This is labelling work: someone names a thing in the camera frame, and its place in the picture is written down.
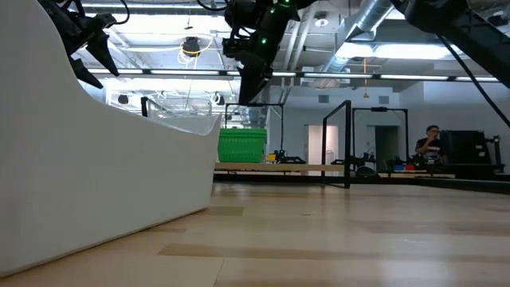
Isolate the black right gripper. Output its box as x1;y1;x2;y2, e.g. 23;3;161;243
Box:
222;0;300;105

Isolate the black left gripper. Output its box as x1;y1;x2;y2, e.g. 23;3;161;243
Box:
51;0;120;89

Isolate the green plastic basket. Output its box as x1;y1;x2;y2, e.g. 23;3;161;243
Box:
217;132;268;139
217;136;267;163
218;128;268;134

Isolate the white plastic basket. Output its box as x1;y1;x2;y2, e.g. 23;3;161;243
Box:
0;0;222;278

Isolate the wooden shelf with black legs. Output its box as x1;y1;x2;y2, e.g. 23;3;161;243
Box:
141;96;352;190

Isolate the long ceiling light strip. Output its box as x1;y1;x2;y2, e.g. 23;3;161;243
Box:
87;68;503;83

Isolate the person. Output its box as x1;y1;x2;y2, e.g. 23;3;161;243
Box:
414;124;443;164

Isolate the black cabinet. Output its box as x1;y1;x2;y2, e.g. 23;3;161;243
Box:
440;129;503;172

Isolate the black background rig frame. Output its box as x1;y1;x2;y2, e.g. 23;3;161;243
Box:
352;106;410;172
225;102;284;163

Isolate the thin yellow cable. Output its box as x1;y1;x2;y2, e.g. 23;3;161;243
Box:
177;33;215;67

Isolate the black overhead camera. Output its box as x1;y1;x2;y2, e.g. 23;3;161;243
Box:
182;36;202;57

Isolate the slanted silver ventilation duct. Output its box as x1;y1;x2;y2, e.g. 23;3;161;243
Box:
314;0;402;87

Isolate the black aluminium table frame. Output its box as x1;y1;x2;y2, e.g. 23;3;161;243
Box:
213;171;510;196

